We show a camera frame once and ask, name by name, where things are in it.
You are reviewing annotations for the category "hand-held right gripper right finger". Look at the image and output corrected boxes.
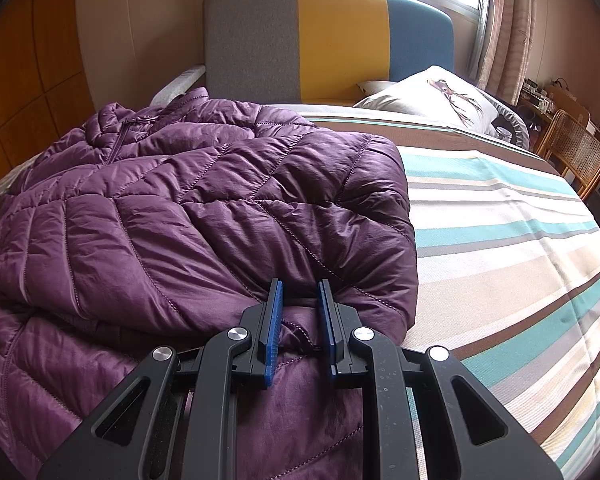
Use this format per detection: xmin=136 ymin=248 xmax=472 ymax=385
xmin=317 ymin=279 xmax=565 ymax=480

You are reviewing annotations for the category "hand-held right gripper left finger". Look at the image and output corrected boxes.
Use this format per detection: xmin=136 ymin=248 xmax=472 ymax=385
xmin=37 ymin=278 xmax=285 ymax=480

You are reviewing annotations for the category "purple puffer jacket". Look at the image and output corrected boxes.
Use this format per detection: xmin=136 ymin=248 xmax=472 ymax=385
xmin=0 ymin=87 xmax=421 ymax=480

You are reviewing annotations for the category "striped bed sheet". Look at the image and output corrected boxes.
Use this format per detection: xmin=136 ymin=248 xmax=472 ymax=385
xmin=0 ymin=104 xmax=600 ymax=473

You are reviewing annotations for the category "grey pillow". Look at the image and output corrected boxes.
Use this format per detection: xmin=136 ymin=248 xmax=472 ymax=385
xmin=356 ymin=80 xmax=397 ymax=97

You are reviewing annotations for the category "white printed pillow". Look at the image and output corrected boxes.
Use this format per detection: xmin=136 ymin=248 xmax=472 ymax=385
xmin=353 ymin=65 xmax=501 ymax=134

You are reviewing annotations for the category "grey quilted cushion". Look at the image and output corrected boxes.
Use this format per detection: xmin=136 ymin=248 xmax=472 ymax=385
xmin=482 ymin=93 xmax=532 ymax=148

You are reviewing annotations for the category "grey yellow blue sofa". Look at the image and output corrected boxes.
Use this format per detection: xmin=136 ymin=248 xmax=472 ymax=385
xmin=149 ymin=0 xmax=455 ymax=107

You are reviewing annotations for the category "rattan chair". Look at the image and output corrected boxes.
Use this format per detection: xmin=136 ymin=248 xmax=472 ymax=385
xmin=534 ymin=109 xmax=600 ymax=202

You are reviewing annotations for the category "cluttered wooden desk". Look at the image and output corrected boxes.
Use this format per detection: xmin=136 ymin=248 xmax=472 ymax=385
xmin=517 ymin=77 xmax=600 ymax=147

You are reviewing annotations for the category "beige patterned curtain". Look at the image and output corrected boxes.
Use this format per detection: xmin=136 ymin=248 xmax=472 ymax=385
xmin=474 ymin=0 xmax=539 ymax=107

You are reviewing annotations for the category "wooden wardrobe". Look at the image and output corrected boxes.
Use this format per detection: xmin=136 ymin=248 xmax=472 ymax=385
xmin=0 ymin=0 xmax=97 ymax=197

